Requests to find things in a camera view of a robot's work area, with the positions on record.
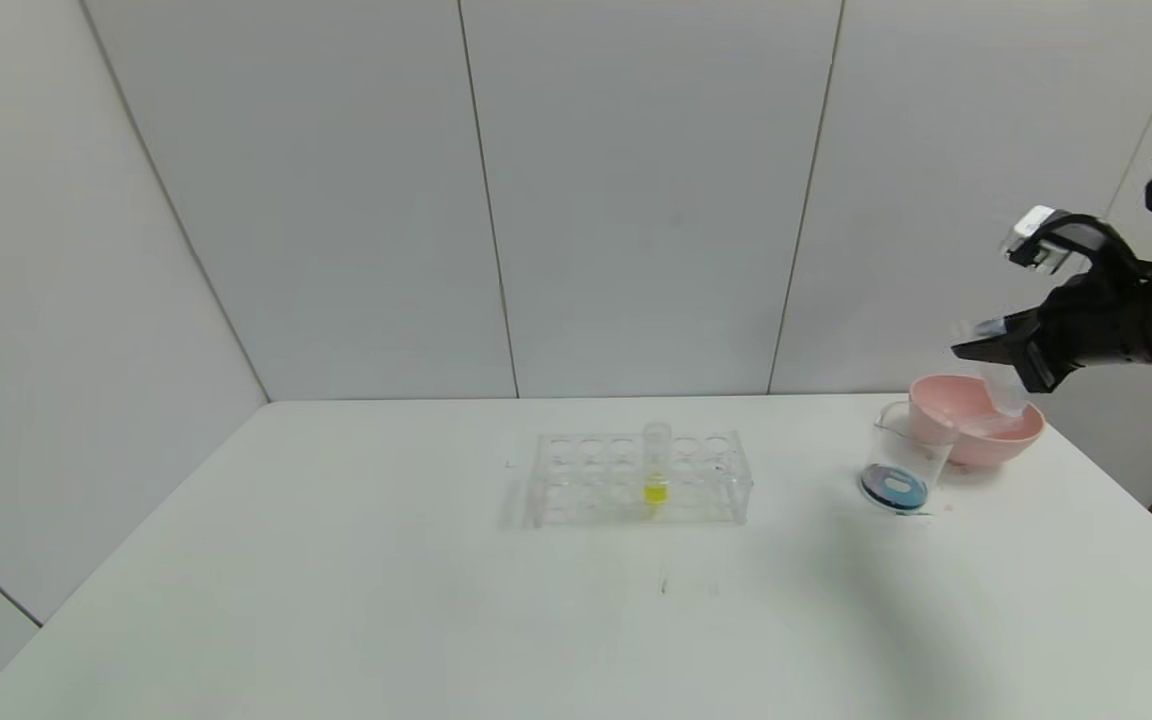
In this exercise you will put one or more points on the clear glass beaker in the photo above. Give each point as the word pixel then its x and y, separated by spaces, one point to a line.
pixel 901 475

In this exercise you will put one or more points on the test tube with blue pigment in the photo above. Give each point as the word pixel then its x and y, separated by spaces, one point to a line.
pixel 996 385

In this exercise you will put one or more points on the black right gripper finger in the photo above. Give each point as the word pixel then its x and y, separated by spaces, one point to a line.
pixel 986 348

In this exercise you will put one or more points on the pink bowl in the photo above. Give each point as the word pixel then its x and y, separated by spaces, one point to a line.
pixel 976 445

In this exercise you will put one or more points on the clear acrylic test tube rack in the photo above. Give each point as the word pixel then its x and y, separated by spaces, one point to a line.
pixel 576 480

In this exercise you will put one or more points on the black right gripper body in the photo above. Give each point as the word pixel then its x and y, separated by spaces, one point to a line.
pixel 1038 352

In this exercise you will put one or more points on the test tube with yellow pigment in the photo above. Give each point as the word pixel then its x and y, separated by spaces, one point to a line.
pixel 656 485

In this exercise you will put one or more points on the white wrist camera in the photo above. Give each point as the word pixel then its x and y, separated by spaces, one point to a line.
pixel 1036 235

